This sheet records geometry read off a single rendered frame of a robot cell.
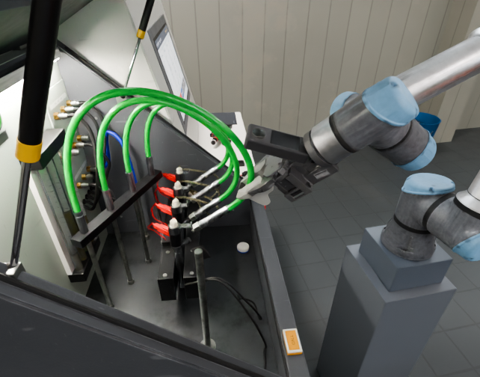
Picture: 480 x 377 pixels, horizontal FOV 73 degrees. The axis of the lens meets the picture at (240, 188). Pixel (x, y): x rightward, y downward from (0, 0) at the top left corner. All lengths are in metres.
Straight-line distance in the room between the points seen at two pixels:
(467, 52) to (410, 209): 0.40
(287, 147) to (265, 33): 2.68
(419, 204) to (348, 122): 0.49
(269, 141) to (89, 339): 0.39
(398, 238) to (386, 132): 0.56
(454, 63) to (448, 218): 0.36
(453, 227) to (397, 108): 0.47
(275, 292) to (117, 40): 0.75
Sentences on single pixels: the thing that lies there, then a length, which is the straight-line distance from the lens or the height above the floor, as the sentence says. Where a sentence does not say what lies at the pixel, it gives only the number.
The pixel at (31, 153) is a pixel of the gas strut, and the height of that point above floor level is 1.46.
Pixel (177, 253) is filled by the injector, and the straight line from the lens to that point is 0.82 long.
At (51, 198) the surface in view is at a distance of 0.81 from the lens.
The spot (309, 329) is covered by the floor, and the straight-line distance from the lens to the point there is 1.93.
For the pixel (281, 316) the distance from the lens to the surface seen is 0.79.
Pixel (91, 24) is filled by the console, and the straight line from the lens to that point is 0.99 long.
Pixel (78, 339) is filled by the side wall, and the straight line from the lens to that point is 0.47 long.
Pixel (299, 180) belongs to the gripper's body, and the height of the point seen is 1.27.
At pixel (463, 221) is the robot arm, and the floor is 1.11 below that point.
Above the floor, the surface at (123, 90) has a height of 1.42.
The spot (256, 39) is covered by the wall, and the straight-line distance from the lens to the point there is 3.20.
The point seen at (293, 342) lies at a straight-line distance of 0.74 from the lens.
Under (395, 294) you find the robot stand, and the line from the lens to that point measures 1.11.
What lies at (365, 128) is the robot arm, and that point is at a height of 1.39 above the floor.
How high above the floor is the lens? 1.59
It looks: 34 degrees down
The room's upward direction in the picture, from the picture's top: straight up
